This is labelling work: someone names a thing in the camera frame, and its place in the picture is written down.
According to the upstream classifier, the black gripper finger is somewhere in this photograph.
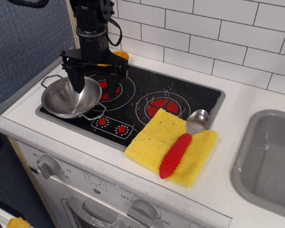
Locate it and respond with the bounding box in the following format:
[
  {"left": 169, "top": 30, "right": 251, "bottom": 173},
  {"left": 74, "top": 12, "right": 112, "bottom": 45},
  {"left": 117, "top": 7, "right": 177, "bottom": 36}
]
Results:
[
  {"left": 106, "top": 74, "right": 122, "bottom": 98},
  {"left": 66, "top": 68, "right": 85, "bottom": 94}
]

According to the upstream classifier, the light wooden post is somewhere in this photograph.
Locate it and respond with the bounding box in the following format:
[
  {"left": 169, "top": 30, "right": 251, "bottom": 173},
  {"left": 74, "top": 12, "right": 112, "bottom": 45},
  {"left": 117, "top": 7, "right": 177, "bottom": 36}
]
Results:
[{"left": 65, "top": 0, "right": 80, "bottom": 48}]

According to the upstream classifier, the spoon with red handle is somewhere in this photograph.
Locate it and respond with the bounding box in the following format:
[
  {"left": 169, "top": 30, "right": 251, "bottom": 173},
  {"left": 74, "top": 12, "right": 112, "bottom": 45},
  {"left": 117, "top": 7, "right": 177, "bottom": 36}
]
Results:
[{"left": 159, "top": 109, "right": 209, "bottom": 179}]

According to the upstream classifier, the yellow cloth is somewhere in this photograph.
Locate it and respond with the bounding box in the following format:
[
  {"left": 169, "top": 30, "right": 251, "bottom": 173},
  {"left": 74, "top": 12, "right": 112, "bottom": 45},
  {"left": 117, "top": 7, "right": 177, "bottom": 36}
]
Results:
[{"left": 125, "top": 109, "right": 219, "bottom": 188}]

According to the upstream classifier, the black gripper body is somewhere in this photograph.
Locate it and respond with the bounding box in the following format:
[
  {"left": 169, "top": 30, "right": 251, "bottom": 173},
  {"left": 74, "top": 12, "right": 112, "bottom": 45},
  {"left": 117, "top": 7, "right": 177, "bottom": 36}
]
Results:
[{"left": 59, "top": 33, "right": 128, "bottom": 76}]

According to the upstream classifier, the yellow plush shrimp toy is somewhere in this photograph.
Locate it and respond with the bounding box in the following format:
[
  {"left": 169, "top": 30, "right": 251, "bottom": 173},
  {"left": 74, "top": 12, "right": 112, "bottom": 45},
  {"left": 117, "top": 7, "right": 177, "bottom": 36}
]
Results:
[{"left": 97, "top": 50, "right": 130, "bottom": 67}]

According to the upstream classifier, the grey left oven knob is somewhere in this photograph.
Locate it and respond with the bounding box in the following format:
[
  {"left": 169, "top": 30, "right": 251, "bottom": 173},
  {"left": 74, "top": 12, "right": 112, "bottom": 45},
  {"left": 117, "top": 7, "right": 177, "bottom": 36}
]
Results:
[{"left": 37, "top": 155, "right": 60, "bottom": 179}]

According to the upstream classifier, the yellow object at bottom left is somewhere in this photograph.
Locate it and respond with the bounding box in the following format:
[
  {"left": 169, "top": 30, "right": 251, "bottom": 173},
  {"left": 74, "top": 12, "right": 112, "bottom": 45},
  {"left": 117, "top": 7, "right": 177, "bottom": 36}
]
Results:
[{"left": 7, "top": 217, "right": 31, "bottom": 228}]

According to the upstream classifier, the silver metal bowl with handles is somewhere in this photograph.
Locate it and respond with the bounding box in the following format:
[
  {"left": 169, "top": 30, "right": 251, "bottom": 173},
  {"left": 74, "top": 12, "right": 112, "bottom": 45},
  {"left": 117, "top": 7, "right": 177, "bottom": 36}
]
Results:
[{"left": 41, "top": 75, "right": 107, "bottom": 121}]

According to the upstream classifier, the grey right oven knob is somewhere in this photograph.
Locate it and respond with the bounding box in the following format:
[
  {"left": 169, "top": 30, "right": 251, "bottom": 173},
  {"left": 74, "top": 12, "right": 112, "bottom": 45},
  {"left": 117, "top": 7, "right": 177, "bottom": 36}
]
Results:
[{"left": 127, "top": 199, "right": 158, "bottom": 228}]

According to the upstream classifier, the grey oven knob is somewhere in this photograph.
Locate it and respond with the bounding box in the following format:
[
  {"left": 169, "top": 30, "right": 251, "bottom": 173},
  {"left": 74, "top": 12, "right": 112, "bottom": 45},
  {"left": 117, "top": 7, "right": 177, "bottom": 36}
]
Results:
[
  {"left": 127, "top": 199, "right": 158, "bottom": 228},
  {"left": 37, "top": 155, "right": 60, "bottom": 179}
]

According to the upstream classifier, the white toy oven front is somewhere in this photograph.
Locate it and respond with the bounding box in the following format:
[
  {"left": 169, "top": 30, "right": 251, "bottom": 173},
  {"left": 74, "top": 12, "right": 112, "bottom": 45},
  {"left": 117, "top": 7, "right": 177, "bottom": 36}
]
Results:
[{"left": 19, "top": 143, "right": 231, "bottom": 228}]

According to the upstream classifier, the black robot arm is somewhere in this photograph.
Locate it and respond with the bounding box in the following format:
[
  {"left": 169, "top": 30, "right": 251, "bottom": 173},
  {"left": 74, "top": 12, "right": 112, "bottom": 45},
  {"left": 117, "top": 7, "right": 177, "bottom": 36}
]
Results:
[{"left": 60, "top": 0, "right": 128, "bottom": 98}]

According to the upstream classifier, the black toy stove top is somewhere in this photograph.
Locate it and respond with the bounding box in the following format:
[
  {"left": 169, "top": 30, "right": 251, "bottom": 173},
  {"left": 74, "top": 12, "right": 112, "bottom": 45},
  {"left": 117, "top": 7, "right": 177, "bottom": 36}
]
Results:
[{"left": 35, "top": 66, "right": 226, "bottom": 151}]

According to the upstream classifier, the grey sink basin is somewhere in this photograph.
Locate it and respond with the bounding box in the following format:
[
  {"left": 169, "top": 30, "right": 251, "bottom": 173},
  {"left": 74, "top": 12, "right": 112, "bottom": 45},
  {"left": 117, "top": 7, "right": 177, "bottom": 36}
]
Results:
[{"left": 230, "top": 110, "right": 285, "bottom": 217}]

